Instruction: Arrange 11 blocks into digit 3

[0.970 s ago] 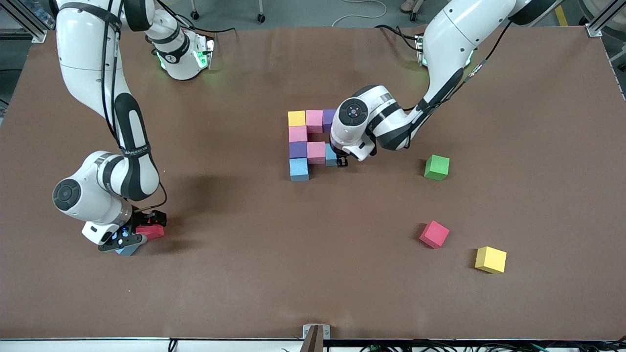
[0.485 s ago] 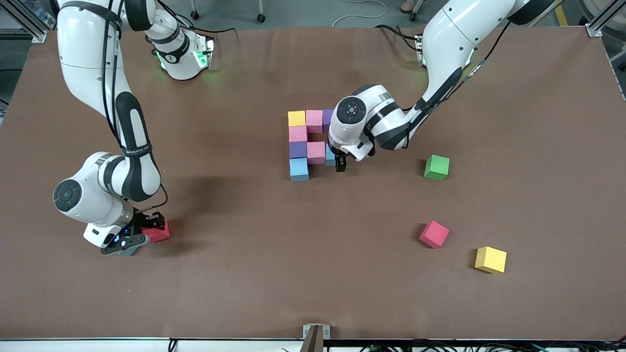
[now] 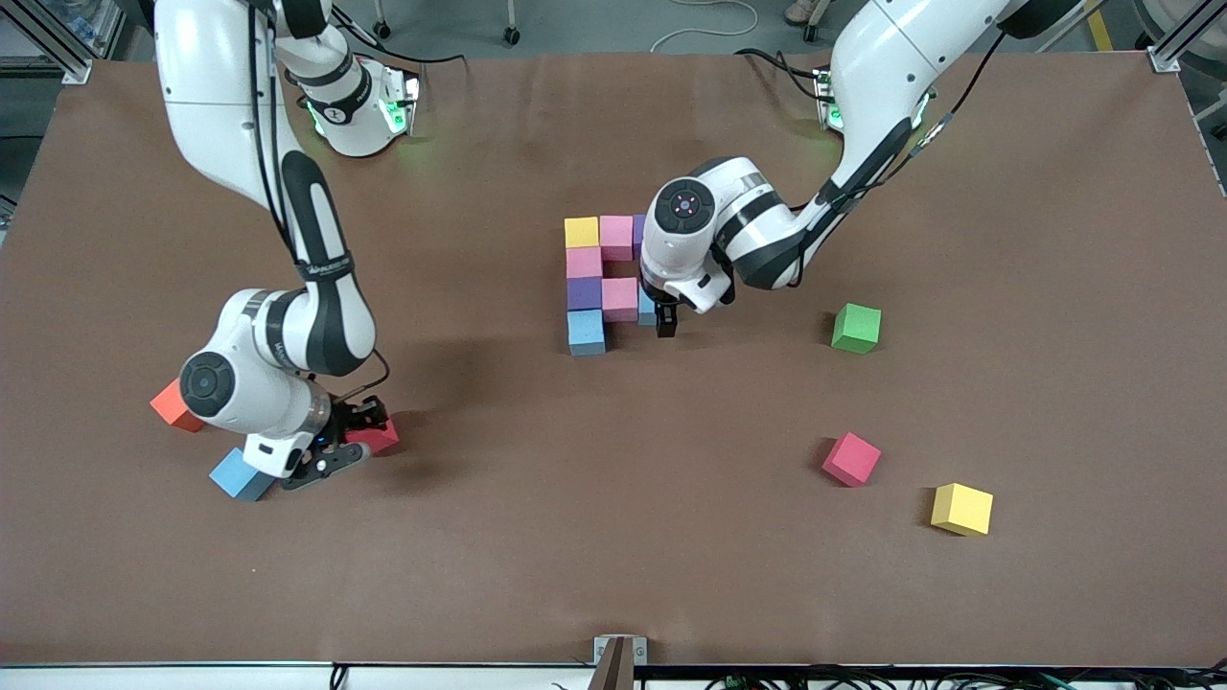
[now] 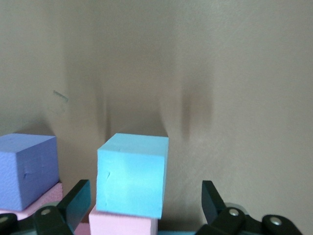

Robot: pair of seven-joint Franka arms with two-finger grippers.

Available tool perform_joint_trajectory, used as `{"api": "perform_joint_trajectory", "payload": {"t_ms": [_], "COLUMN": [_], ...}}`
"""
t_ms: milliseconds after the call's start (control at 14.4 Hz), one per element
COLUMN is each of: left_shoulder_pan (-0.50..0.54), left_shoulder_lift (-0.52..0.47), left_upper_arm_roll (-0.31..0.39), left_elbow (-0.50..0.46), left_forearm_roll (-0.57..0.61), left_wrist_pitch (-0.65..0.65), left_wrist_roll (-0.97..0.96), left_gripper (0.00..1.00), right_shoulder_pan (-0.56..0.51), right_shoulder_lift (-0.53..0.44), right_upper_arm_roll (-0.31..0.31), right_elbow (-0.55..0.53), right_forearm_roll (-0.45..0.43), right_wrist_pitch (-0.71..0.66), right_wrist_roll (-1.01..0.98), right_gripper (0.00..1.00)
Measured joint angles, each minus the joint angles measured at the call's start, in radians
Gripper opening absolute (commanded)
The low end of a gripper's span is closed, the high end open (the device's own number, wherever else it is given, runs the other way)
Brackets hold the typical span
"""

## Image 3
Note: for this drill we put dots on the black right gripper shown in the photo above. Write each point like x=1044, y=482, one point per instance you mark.
x=352, y=418

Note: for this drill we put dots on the light blue foam cube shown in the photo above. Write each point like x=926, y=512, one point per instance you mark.
x=586, y=333
x=647, y=309
x=235, y=476

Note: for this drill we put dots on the red foam cube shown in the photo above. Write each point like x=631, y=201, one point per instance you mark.
x=381, y=439
x=851, y=459

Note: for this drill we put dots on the pink foam cube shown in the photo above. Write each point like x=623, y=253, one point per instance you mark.
x=584, y=263
x=620, y=299
x=615, y=237

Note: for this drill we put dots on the purple foam cube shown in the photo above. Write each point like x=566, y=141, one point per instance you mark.
x=584, y=293
x=637, y=232

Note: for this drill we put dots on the yellow foam cube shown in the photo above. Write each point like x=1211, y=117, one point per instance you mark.
x=961, y=508
x=582, y=232

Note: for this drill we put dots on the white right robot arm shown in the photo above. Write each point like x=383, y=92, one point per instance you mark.
x=307, y=316

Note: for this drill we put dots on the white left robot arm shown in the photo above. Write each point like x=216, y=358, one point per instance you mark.
x=690, y=240

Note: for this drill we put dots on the green foam cube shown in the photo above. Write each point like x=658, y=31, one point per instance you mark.
x=856, y=328

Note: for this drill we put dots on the orange foam cube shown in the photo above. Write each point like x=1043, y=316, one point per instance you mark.
x=173, y=410

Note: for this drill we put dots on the brown table mat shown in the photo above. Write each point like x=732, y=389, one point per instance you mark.
x=613, y=556

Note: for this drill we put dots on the beige person shoe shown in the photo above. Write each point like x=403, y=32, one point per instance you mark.
x=800, y=11

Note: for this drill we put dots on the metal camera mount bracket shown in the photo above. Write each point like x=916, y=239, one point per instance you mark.
x=618, y=661

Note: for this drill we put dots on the aluminium frame post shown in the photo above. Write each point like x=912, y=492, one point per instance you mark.
x=1165, y=57
x=57, y=53

